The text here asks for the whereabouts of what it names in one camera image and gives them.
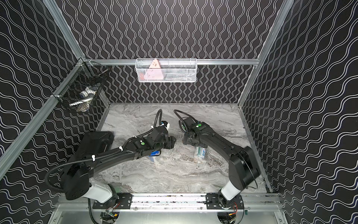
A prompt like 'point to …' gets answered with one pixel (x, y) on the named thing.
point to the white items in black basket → (86, 96)
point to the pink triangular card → (154, 72)
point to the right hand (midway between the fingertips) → (194, 141)
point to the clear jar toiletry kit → (199, 152)
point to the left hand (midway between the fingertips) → (173, 137)
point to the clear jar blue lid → (154, 157)
